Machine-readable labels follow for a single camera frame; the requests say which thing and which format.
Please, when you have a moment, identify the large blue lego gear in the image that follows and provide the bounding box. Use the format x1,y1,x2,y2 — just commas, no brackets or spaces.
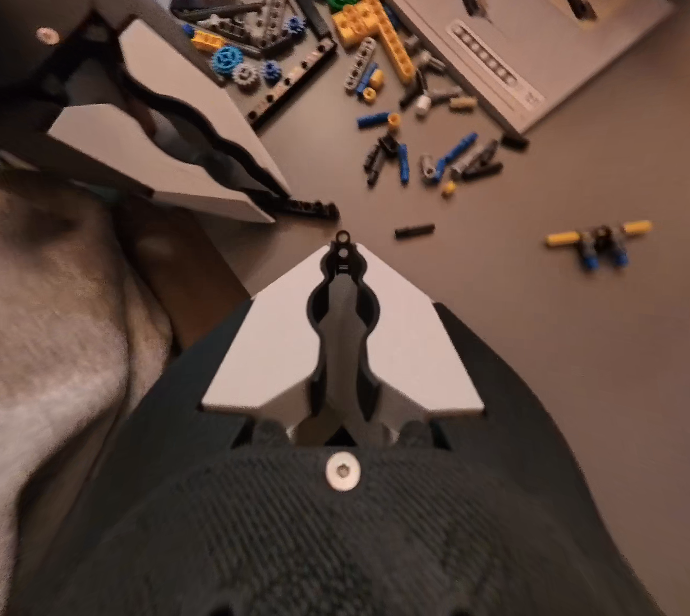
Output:
212,45,245,77

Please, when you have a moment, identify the yellow axle lego assembly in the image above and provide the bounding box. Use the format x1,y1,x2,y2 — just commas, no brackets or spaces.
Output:
544,219,654,272

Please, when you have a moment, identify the long yellow lego beam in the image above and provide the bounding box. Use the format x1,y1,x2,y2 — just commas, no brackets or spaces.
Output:
344,0,417,84

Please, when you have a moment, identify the lego instruction booklet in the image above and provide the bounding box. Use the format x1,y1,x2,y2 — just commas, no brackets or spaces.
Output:
331,0,677,136

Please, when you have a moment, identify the yellow lego block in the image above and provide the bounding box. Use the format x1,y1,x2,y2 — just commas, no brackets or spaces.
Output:
331,3,379,49

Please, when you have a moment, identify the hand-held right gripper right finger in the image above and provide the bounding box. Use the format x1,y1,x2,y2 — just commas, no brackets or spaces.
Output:
344,243,485,445

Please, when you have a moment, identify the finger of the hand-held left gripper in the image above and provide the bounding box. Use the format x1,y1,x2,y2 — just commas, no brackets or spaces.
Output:
118,18,293,198
47,104,277,224

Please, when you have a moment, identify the pile of mixed lego pieces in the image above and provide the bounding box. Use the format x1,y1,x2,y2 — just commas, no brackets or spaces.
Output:
170,0,418,131

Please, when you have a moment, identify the thin black lego beam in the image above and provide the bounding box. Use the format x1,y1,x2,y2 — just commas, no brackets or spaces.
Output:
252,193,340,222

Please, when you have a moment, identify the wide black holed lego beam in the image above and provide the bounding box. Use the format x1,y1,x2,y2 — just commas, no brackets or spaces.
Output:
244,37,339,130

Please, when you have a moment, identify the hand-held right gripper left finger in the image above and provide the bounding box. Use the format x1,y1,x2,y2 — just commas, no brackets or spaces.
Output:
201,243,344,446

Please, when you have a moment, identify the short grey lego liftarm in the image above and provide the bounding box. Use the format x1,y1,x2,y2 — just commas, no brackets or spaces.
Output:
345,37,378,92

